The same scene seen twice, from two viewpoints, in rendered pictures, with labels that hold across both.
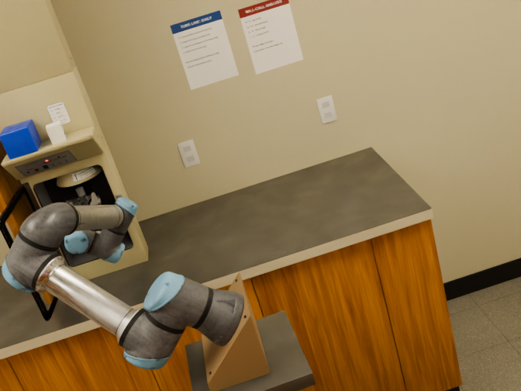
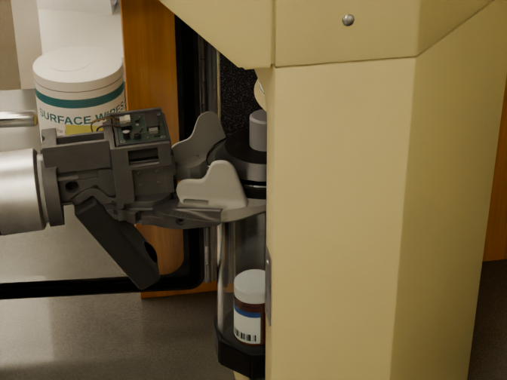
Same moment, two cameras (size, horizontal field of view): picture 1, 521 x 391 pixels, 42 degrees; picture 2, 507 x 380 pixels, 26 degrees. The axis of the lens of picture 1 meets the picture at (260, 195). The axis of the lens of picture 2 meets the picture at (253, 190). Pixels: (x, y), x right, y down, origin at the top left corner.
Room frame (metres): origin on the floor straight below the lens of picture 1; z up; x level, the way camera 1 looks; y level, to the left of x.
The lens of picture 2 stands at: (2.21, -0.25, 1.75)
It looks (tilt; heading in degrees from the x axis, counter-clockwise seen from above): 31 degrees down; 82
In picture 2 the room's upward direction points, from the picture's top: straight up
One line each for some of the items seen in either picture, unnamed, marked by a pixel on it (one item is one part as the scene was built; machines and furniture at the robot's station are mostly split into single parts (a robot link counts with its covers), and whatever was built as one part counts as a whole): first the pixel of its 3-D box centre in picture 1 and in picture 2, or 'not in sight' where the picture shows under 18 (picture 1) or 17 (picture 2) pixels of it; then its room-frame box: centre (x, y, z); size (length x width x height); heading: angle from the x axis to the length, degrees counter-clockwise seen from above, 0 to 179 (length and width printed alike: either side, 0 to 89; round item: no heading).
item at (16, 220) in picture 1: (34, 251); (59, 143); (2.15, 0.81, 1.19); 0.30 x 0.01 x 0.40; 177
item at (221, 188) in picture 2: (94, 199); (226, 188); (2.30, 0.58, 1.25); 0.09 x 0.03 x 0.06; 157
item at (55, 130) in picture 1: (56, 132); not in sight; (2.27, 0.60, 1.54); 0.05 x 0.05 x 0.06; 10
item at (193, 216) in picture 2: not in sight; (176, 207); (2.26, 0.59, 1.23); 0.09 x 0.05 x 0.02; 157
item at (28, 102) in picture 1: (74, 173); (371, 72); (2.45, 0.65, 1.32); 0.32 x 0.25 x 0.77; 92
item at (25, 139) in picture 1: (21, 139); not in sight; (2.26, 0.72, 1.55); 0.10 x 0.10 x 0.09; 2
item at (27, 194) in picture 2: not in sight; (23, 189); (2.12, 0.62, 1.24); 0.08 x 0.05 x 0.08; 92
